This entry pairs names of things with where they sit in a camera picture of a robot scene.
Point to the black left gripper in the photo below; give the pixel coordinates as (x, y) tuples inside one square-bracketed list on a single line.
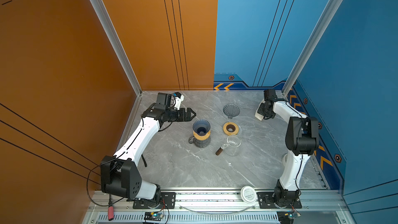
[(187, 118)]

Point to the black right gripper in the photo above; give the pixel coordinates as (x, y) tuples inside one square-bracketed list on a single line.
[(260, 111)]

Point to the blue ribbed glass dripper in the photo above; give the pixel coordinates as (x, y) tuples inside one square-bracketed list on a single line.
[(201, 126)]

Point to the bamboo dripper ring stand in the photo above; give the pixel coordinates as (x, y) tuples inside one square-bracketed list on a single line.
[(201, 137)]

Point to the ribbed glass coffee server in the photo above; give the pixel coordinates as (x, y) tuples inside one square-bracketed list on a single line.
[(199, 143)]

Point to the orange coffee filter pack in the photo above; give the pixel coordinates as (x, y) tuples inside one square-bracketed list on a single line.
[(259, 114)]

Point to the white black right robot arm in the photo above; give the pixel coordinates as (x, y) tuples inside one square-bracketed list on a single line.
[(302, 140)]

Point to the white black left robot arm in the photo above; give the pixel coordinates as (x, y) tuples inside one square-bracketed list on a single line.
[(119, 173)]

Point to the grey ribbed glass dripper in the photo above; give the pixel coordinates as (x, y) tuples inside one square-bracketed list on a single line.
[(231, 111)]

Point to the roll of clear tape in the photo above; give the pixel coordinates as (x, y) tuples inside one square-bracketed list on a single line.
[(284, 159)]

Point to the white round lid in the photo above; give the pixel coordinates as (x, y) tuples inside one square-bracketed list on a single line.
[(248, 194)]

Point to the green circuit board left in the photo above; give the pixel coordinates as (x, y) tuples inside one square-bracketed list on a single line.
[(153, 217)]

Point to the circuit board right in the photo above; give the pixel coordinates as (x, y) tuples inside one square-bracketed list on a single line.
[(288, 217)]

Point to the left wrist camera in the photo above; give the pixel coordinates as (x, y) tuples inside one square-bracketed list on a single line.
[(167, 101)]

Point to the clear glass pitcher wooden handle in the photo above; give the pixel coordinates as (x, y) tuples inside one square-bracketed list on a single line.
[(231, 147)]

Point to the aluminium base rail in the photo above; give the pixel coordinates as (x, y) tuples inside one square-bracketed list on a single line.
[(222, 206)]

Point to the red handled screwdriver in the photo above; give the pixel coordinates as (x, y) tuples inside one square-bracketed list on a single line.
[(110, 211)]

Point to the aluminium right corner post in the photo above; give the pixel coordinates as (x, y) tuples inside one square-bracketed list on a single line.
[(323, 22)]

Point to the aluminium corner post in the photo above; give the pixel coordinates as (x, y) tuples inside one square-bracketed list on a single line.
[(323, 22), (108, 26)]

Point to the aluminium left corner post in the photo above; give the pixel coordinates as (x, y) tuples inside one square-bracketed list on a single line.
[(108, 26)]

